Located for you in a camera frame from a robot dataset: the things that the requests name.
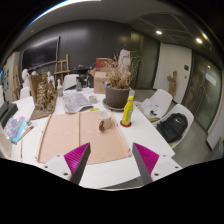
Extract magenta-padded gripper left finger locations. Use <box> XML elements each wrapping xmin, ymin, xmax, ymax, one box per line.
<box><xmin>42</xmin><ymin>142</ymin><xmax>92</xmax><ymax>185</ymax></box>

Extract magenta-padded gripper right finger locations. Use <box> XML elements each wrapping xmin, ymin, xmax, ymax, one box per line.
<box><xmin>131</xmin><ymin>142</ymin><xmax>183</xmax><ymax>186</ymax></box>

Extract yellow drink bottle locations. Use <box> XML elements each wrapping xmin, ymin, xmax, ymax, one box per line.
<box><xmin>121</xmin><ymin>95</ymin><xmax>135</xmax><ymax>127</ymax></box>

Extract tan wooden board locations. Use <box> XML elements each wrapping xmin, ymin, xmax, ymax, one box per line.
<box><xmin>35</xmin><ymin>109</ymin><xmax>133</xmax><ymax>165</ymax></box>

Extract flat round red coaster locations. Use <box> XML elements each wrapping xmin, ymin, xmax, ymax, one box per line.
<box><xmin>119</xmin><ymin>119</ymin><xmax>133</xmax><ymax>128</ymax></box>

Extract black backpack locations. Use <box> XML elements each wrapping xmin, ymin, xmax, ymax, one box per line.
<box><xmin>156</xmin><ymin>112</ymin><xmax>189</xmax><ymax>144</ymax></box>

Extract stack of papers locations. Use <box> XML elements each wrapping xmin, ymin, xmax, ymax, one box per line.
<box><xmin>139</xmin><ymin>98</ymin><xmax>163</xmax><ymax>123</ymax></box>

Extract grey printed newspaper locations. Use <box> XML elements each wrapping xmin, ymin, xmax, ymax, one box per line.
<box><xmin>61</xmin><ymin>90</ymin><xmax>94</xmax><ymax>114</ymax></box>

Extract grey plant saucer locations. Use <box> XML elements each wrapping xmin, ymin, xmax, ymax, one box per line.
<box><xmin>101</xmin><ymin>97</ymin><xmax>129</xmax><ymax>112</ymax></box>

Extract white tape roll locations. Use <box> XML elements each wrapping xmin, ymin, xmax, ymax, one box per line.
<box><xmin>88</xmin><ymin>94</ymin><xmax>99</xmax><ymax>105</ymax></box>

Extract white plastic chair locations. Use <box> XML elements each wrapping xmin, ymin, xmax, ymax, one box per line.
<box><xmin>138</xmin><ymin>88</ymin><xmax>174</xmax><ymax>121</ymax></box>
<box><xmin>19</xmin><ymin>86</ymin><xmax>32</xmax><ymax>100</ymax></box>
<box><xmin>62</xmin><ymin>73</ymin><xmax>80</xmax><ymax>91</ymax></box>
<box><xmin>154</xmin><ymin>103</ymin><xmax>195</xmax><ymax>149</ymax></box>

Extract colourful book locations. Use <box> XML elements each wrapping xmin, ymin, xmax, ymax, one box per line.
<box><xmin>2</xmin><ymin>115</ymin><xmax>27</xmax><ymax>145</ymax></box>

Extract brown sculpture on wooden base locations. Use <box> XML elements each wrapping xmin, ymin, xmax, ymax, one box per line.
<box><xmin>27</xmin><ymin>72</ymin><xmax>58</xmax><ymax>121</ymax></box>

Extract dried plant in grey pot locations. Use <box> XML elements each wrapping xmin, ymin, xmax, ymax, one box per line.
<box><xmin>104</xmin><ymin>54</ymin><xmax>138</xmax><ymax>109</ymax></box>

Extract white spray bottle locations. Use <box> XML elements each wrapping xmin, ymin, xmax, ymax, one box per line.
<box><xmin>56</xmin><ymin>78</ymin><xmax>64</xmax><ymax>98</ymax></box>

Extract clear glass bottle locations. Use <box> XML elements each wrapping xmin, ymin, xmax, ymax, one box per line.
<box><xmin>75</xmin><ymin>77</ymin><xmax>83</xmax><ymax>93</ymax></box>

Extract brown cardboard box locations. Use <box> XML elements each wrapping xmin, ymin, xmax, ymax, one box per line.
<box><xmin>93</xmin><ymin>70</ymin><xmax>113</xmax><ymax>95</ymax></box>

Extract wooden mannequin figure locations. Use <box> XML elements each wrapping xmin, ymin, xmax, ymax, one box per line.
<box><xmin>166</xmin><ymin>70</ymin><xmax>179</xmax><ymax>99</ymax></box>

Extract black flat boxes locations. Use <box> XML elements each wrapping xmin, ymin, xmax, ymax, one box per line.
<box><xmin>0</xmin><ymin>100</ymin><xmax>19</xmax><ymax>129</ymax></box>

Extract wooden easel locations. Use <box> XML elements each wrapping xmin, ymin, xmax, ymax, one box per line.
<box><xmin>53</xmin><ymin>53</ymin><xmax>72</xmax><ymax>84</ymax></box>

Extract white plaster bust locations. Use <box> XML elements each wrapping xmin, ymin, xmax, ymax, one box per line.
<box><xmin>20</xmin><ymin>68</ymin><xmax>31</xmax><ymax>88</ymax></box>

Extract red box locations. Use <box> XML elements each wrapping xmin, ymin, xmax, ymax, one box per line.
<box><xmin>95</xmin><ymin>57</ymin><xmax>113</xmax><ymax>70</ymax></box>

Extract white plaster statue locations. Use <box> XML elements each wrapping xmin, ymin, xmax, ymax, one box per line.
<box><xmin>118</xmin><ymin>48</ymin><xmax>132</xmax><ymax>73</ymax></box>

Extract black wall screen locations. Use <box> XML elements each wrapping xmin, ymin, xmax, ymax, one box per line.
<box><xmin>21</xmin><ymin>36</ymin><xmax>61</xmax><ymax>71</ymax></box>

